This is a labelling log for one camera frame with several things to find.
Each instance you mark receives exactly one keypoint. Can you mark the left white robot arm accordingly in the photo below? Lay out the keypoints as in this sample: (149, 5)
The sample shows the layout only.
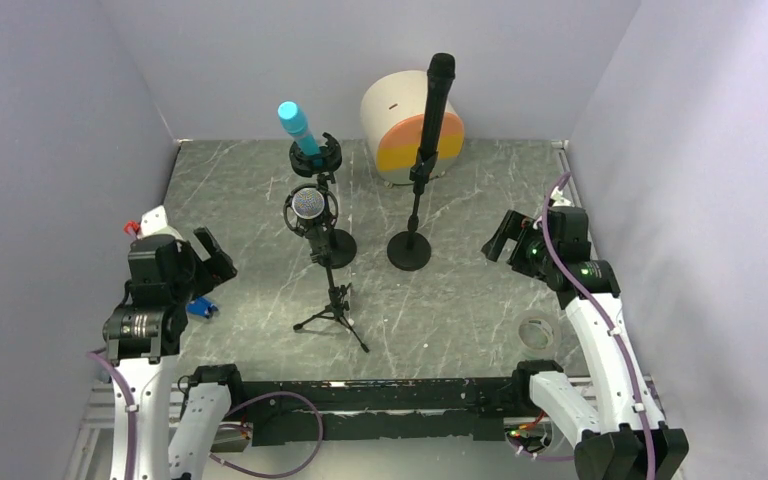
(143, 343)

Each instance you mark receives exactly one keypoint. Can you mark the tall black microphone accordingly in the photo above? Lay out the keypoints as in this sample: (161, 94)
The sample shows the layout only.
(440, 77)

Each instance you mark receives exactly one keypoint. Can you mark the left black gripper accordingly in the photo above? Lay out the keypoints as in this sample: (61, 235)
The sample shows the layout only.
(213, 270)

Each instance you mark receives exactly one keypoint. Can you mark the black round-base clip stand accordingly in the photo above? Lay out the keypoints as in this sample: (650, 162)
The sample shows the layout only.
(409, 250)

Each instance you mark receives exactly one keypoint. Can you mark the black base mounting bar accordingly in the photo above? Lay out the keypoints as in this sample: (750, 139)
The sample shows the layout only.
(480, 408)

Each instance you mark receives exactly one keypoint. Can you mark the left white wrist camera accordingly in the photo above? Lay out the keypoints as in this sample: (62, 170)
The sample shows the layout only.
(153, 222)

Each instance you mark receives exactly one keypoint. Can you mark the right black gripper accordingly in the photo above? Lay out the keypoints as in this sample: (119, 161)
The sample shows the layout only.
(520, 228)

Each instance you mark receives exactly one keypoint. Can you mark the black tripod shock-mount stand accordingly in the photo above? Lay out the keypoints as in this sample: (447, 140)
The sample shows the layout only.
(328, 278)

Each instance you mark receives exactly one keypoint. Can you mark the black round-base shock-mount stand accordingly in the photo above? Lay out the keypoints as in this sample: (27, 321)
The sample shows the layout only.
(324, 176)

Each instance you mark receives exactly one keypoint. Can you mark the cyan blue microphone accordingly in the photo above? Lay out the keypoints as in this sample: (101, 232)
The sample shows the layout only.
(295, 123)

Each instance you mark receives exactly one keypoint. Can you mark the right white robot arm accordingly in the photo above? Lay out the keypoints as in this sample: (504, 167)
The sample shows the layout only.
(623, 434)

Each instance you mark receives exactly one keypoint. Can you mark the silver mesh black microphone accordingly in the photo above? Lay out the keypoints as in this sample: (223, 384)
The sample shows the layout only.
(308, 204)

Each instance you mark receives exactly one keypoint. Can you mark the white orange yellow cylinder container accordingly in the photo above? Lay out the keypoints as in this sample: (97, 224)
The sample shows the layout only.
(392, 115)

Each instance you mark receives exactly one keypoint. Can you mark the blue black hand tool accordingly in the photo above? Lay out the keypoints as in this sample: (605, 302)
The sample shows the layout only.
(202, 307)

